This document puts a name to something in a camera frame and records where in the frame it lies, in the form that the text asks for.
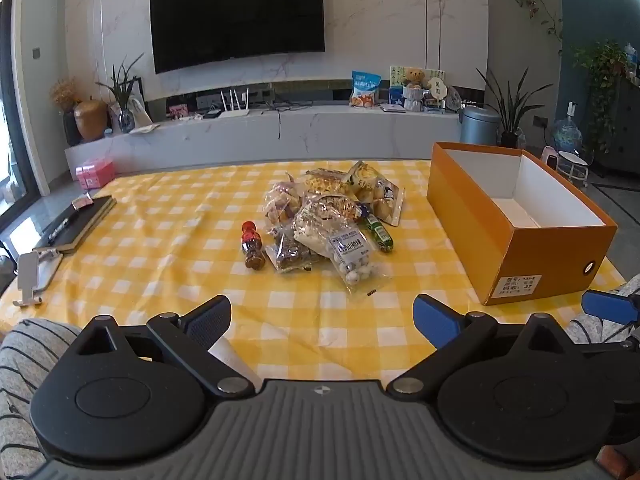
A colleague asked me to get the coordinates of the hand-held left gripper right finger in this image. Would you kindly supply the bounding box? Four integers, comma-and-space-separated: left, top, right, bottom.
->
387, 293, 571, 399

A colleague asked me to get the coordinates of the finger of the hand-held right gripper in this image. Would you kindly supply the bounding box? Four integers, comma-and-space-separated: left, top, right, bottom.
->
581, 289, 640, 328

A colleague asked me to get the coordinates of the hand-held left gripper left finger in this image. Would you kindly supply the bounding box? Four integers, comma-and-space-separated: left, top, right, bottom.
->
75, 295, 256, 399

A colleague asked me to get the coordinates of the orange cardboard box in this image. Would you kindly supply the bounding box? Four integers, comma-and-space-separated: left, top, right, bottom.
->
426, 141, 619, 307

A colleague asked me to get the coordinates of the green sausage tube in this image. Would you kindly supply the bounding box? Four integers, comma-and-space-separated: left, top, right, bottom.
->
362, 213, 396, 254

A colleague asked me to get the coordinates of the clear bag of peanuts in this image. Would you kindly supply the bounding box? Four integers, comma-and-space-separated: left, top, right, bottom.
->
292, 215, 336, 253

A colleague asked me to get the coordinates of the small cola bottle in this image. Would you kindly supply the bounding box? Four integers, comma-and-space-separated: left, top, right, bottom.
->
241, 220, 267, 271

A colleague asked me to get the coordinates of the yellow checked tablecloth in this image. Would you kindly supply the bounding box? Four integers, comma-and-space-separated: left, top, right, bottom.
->
0, 157, 623, 411

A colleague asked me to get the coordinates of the clear packet of white balls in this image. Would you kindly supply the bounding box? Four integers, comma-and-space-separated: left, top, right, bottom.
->
327, 227, 382, 297

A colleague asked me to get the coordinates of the brown snack packet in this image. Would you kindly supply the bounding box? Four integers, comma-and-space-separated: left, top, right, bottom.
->
264, 230, 322, 274

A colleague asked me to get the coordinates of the bread bun bag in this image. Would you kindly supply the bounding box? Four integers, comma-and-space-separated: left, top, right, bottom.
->
345, 160, 405, 227

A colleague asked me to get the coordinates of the clear cookie packet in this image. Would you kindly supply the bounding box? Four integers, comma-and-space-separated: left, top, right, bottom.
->
263, 179, 304, 234

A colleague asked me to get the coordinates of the white round stool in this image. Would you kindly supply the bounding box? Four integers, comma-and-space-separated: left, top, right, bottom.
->
557, 150, 591, 189

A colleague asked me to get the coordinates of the black notebook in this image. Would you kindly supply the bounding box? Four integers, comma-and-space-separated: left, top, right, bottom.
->
32, 195, 117, 256

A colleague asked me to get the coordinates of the blue water jug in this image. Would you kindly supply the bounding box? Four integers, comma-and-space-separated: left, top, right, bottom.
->
549, 115, 584, 157

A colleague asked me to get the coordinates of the silver yellow chips bag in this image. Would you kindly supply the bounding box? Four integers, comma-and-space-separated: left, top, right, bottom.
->
304, 167, 351, 196

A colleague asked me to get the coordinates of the silver phone stand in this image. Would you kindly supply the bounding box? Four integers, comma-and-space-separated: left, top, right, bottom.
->
12, 248, 64, 307

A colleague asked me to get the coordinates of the dark cabinet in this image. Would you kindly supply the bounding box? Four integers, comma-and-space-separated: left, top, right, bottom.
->
597, 74, 640, 176

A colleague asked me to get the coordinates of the white marble tv console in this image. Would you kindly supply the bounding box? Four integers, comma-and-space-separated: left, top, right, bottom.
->
63, 104, 464, 182

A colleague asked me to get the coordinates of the person's striped grey left leg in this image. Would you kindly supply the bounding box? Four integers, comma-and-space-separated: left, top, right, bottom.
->
0, 317, 84, 480

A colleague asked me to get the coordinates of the pink plastic box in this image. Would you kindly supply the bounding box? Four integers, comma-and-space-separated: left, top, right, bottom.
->
75, 156, 115, 190

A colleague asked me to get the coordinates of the grey trash can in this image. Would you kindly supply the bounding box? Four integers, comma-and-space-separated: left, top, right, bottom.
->
458, 104, 501, 145

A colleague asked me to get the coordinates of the white router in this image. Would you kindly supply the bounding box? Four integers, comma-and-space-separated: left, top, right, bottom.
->
218, 88, 251, 120

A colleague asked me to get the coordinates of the white paper bag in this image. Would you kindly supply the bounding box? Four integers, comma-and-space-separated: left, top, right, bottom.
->
130, 97, 154, 126

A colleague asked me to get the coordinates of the potted long-leaf plant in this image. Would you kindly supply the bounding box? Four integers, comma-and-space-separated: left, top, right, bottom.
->
477, 67, 539, 150

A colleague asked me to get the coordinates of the tall leafy plant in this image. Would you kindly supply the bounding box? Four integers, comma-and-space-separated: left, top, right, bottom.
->
572, 39, 631, 154

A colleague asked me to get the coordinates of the green plant in glass vase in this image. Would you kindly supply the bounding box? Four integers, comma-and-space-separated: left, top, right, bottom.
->
96, 52, 146, 134

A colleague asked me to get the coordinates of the brown round vase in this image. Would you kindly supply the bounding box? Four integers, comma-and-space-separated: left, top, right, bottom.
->
74, 100, 109, 142

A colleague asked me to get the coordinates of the blue snack bag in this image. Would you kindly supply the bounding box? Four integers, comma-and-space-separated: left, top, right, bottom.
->
349, 70, 382, 109

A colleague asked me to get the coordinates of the brown teddy bear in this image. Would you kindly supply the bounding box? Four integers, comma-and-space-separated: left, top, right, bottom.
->
402, 67, 427, 92

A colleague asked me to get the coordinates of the green white picture card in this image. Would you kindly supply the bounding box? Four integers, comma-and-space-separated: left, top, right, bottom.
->
388, 64, 446, 106

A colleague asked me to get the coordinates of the dark vase with dry flowers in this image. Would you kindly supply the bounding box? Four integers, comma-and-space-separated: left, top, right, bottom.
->
49, 77, 84, 147

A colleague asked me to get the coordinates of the hanging vine plant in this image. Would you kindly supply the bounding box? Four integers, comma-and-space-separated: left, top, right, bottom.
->
499, 0, 564, 54

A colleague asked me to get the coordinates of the black cable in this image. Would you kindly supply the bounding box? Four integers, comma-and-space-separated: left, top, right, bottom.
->
265, 101, 313, 139

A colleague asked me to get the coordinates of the black wall television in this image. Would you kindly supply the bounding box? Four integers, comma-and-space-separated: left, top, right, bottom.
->
148, 0, 327, 75

